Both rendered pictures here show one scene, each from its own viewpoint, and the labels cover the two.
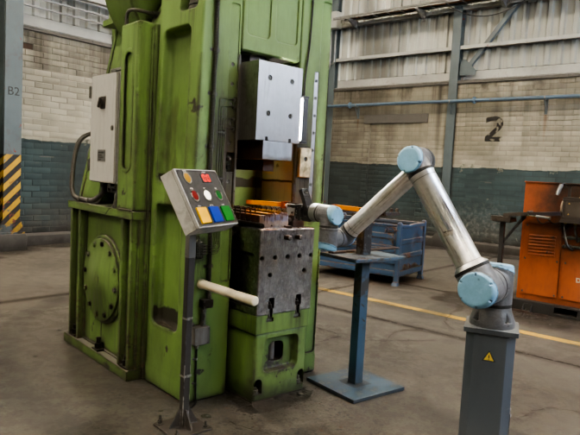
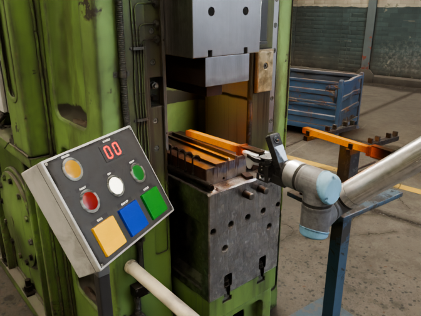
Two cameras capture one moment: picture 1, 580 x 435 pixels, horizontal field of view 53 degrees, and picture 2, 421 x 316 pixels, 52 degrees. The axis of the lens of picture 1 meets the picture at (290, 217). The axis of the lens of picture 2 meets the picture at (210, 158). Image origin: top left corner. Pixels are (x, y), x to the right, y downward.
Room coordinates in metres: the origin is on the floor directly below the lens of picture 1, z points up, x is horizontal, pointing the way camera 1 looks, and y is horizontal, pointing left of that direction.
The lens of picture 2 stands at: (1.57, 0.10, 1.53)
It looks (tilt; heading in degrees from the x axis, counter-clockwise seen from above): 20 degrees down; 2
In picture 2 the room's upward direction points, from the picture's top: straight up
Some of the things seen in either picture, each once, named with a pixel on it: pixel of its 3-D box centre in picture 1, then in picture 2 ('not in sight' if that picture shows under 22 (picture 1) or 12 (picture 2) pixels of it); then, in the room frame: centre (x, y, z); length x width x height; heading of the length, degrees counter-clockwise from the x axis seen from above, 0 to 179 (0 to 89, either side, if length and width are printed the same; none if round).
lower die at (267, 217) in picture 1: (249, 216); (192, 154); (3.21, 0.22, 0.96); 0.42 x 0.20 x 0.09; 42
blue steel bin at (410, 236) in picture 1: (367, 246); (306, 100); (7.08, -0.97, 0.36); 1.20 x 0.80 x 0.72; 55
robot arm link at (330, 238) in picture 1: (329, 237); (316, 217); (2.78, -0.19, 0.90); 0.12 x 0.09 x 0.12; 144
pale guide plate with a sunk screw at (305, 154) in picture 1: (304, 162); (264, 70); (3.36, -0.07, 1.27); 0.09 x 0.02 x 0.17; 132
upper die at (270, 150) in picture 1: (253, 150); (190, 63); (3.21, 0.22, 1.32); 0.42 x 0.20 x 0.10; 42
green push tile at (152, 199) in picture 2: (226, 213); (153, 203); (2.66, 0.29, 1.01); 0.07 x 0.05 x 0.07; 157
